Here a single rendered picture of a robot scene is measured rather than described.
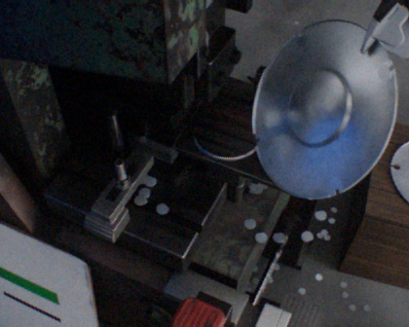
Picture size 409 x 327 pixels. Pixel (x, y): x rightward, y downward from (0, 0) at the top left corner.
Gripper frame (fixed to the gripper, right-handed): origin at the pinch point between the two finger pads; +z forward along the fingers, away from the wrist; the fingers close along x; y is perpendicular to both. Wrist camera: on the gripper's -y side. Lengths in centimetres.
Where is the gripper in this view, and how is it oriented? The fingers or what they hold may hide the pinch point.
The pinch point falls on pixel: (366, 46)
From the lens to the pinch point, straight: 77.7
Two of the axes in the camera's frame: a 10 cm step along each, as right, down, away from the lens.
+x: 6.4, 2.0, 7.4
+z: -6.3, 6.9, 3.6
